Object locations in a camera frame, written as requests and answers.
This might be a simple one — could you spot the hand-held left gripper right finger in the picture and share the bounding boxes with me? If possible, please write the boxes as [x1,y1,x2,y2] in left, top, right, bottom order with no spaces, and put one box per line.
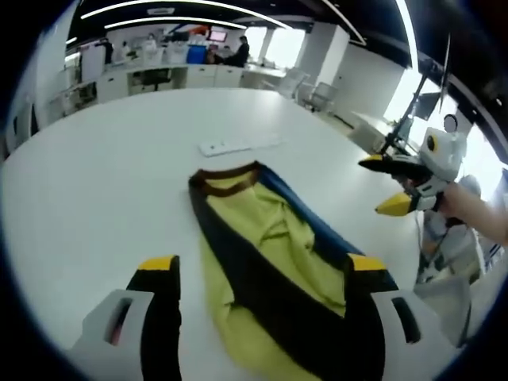
[343,253,462,381]

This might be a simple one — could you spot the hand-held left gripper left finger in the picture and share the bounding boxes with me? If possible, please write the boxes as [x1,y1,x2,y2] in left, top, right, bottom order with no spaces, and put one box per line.
[69,254,183,381]

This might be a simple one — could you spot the yellow blue black garment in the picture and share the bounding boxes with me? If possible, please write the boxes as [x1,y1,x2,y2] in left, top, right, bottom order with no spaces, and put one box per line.
[187,160,398,381]

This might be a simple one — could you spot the person's right hand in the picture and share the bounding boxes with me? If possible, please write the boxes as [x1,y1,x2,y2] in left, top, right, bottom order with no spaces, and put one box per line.
[437,182,488,231]

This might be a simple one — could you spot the black tripod stand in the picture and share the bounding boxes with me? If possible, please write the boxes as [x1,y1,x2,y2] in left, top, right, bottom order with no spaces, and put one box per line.
[380,71,428,156]

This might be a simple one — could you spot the dark stand monitor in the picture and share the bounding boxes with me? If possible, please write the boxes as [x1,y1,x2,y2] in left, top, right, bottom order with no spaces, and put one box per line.
[412,91,445,121]

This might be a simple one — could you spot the white office chair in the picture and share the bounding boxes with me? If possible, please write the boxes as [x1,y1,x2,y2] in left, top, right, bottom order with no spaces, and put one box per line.
[309,81,338,114]
[283,67,310,100]

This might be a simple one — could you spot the narrow white pillar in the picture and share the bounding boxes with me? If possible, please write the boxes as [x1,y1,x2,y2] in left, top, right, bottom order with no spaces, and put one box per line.
[297,21,350,87]

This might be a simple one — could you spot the white table socket cover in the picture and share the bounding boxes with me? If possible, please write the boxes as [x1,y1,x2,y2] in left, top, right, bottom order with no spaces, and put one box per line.
[198,133,286,158]

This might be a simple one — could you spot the white cabinet row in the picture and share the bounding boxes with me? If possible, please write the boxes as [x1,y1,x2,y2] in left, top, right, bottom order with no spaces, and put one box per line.
[97,63,287,103]

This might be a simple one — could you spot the blue water barrel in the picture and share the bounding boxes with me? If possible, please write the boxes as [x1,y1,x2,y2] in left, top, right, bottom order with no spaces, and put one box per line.
[187,44,207,64]

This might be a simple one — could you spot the black office chair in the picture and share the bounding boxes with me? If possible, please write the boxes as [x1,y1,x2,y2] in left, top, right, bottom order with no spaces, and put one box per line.
[140,67,171,90]

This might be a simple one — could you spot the white tall cabinet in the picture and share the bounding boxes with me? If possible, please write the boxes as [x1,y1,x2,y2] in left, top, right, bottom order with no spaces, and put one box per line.
[81,45,106,83]

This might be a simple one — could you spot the wide white pillar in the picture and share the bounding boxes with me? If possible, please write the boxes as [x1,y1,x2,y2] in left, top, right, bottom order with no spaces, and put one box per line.
[11,0,79,128]

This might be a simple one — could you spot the long curved ceiling light strip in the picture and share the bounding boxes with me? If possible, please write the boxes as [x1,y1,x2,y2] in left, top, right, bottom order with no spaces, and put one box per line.
[81,4,289,29]

